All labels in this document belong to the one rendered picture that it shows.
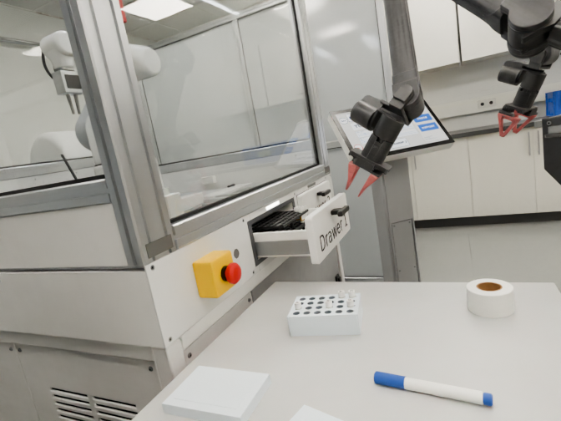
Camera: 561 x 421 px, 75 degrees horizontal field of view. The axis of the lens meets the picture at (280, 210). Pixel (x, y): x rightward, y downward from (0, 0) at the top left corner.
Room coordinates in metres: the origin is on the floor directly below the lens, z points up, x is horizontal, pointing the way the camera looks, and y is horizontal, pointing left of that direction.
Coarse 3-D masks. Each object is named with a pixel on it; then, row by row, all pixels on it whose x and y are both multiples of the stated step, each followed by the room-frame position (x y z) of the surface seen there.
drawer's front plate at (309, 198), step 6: (318, 186) 1.28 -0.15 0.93; (324, 186) 1.33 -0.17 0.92; (306, 192) 1.18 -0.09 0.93; (312, 192) 1.22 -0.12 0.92; (300, 198) 1.14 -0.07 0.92; (306, 198) 1.17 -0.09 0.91; (312, 198) 1.21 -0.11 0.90; (318, 198) 1.26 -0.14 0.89; (324, 198) 1.31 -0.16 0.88; (330, 198) 1.37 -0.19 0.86; (300, 204) 1.14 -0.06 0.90; (306, 204) 1.16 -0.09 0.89; (312, 204) 1.20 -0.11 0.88; (318, 204) 1.25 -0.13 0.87
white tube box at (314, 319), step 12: (300, 300) 0.67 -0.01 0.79; (312, 300) 0.66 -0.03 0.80; (324, 300) 0.65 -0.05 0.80; (336, 300) 0.64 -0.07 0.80; (360, 300) 0.63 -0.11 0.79; (300, 312) 0.61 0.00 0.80; (312, 312) 0.61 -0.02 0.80; (324, 312) 0.60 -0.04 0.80; (336, 312) 0.60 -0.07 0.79; (348, 312) 0.59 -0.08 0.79; (360, 312) 0.60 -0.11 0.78; (288, 324) 0.61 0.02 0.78; (300, 324) 0.60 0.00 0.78; (312, 324) 0.59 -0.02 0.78; (324, 324) 0.59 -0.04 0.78; (336, 324) 0.58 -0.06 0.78; (348, 324) 0.58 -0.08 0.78; (360, 324) 0.58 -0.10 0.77
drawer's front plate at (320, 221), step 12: (324, 204) 0.91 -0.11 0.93; (336, 204) 0.96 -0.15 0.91; (312, 216) 0.80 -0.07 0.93; (324, 216) 0.86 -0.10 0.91; (336, 216) 0.95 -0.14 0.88; (348, 216) 1.04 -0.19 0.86; (312, 228) 0.79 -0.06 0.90; (324, 228) 0.85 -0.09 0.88; (336, 228) 0.93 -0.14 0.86; (348, 228) 1.03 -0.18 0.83; (312, 240) 0.79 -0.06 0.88; (336, 240) 0.92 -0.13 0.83; (312, 252) 0.79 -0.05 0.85; (324, 252) 0.83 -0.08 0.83
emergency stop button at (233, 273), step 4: (232, 264) 0.66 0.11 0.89; (236, 264) 0.67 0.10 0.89; (228, 268) 0.65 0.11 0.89; (232, 268) 0.65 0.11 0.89; (236, 268) 0.66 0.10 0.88; (240, 268) 0.67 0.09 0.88; (228, 272) 0.65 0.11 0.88; (232, 272) 0.65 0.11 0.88; (236, 272) 0.66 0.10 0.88; (240, 272) 0.67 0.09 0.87; (228, 276) 0.65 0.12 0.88; (232, 276) 0.65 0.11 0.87; (236, 276) 0.65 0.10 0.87; (240, 276) 0.67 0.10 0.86; (228, 280) 0.65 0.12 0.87; (232, 280) 0.65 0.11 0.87; (236, 280) 0.65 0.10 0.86
